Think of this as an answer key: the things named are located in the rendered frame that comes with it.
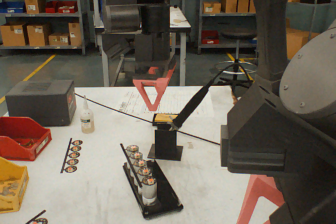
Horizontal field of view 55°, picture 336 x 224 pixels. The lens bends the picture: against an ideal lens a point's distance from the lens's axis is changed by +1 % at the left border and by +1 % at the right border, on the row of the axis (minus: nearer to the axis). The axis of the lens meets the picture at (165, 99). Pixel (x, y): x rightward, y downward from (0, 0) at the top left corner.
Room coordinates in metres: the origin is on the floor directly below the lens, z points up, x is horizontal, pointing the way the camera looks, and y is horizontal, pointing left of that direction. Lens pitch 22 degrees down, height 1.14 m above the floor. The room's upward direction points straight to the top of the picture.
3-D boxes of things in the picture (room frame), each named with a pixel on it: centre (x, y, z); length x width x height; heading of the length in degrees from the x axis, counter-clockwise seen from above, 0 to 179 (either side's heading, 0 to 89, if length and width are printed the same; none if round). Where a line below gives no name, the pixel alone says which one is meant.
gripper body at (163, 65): (0.64, 0.02, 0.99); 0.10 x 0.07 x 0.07; 171
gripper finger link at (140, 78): (0.61, 0.02, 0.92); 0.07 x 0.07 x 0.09; 81
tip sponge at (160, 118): (0.80, 0.00, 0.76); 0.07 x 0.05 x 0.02; 87
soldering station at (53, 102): (0.82, 0.33, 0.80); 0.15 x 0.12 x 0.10; 95
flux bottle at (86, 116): (0.75, 0.20, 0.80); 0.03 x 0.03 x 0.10
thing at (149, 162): (0.51, 0.03, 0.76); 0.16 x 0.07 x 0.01; 20
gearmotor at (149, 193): (0.45, 0.03, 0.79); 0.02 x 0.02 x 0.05
